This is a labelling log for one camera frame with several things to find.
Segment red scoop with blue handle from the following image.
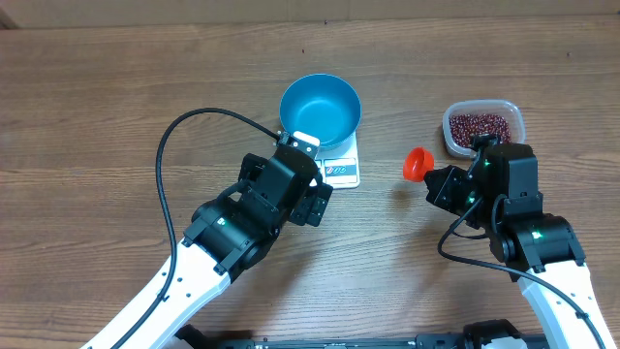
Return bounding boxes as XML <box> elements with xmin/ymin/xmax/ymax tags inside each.
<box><xmin>402</xmin><ymin>147</ymin><xmax>435</xmax><ymax>182</ymax></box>

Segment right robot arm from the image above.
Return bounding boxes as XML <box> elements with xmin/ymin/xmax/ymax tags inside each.
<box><xmin>409</xmin><ymin>135</ymin><xmax>615</xmax><ymax>348</ymax></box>

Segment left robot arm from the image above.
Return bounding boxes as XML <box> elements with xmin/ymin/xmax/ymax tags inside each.
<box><xmin>86</xmin><ymin>142</ymin><xmax>331</xmax><ymax>348</ymax></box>

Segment white kitchen scale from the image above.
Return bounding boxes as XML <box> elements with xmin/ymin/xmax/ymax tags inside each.
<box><xmin>315</xmin><ymin>134</ymin><xmax>361</xmax><ymax>189</ymax></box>

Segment blue metal bowl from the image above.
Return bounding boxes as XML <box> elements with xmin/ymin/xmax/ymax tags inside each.
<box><xmin>279</xmin><ymin>74</ymin><xmax>362</xmax><ymax>149</ymax></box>

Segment red beans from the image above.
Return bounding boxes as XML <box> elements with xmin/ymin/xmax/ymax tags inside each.
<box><xmin>449</xmin><ymin>113</ymin><xmax>512</xmax><ymax>147</ymax></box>

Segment clear plastic container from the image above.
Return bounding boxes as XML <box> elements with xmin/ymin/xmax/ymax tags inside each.
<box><xmin>442</xmin><ymin>99</ymin><xmax>527</xmax><ymax>158</ymax></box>

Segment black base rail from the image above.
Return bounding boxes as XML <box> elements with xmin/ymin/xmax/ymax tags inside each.
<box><xmin>167</xmin><ymin>319</ymin><xmax>550</xmax><ymax>349</ymax></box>

